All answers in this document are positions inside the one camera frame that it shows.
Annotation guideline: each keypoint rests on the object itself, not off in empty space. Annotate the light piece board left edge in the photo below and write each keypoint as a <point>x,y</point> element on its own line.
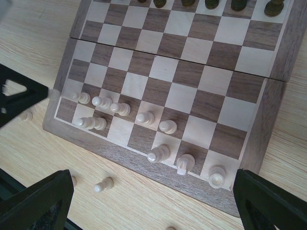
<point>103,103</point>

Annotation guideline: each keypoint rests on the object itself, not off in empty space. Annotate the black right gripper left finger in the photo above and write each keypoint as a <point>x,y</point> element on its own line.
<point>42,206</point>

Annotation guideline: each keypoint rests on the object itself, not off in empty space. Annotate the dark pawn piece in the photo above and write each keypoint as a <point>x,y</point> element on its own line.
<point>238,5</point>
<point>211,4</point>

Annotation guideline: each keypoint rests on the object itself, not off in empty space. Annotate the light piece on board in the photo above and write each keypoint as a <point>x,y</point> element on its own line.
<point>158,154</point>
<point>168,126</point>
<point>123,109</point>

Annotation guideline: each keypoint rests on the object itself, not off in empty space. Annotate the dark wooden chess piece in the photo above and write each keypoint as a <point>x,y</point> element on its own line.
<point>273,8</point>

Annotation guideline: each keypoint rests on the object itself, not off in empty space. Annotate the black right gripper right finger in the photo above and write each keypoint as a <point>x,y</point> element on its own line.
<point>264,206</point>

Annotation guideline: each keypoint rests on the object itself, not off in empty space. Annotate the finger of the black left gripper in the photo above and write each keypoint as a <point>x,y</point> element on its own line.
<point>13,105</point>

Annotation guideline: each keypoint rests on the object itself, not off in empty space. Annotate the light rook corner piece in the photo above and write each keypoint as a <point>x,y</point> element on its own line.
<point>217,176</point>

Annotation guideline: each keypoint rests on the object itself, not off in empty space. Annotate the wooden chess board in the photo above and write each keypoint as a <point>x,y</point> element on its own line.
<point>219,74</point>

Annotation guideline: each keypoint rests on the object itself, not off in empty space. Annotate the light wooden chess piece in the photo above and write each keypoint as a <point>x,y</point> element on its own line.
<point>145,118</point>

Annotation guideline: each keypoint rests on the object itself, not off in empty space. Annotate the light knight piece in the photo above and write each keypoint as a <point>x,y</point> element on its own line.
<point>184,164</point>

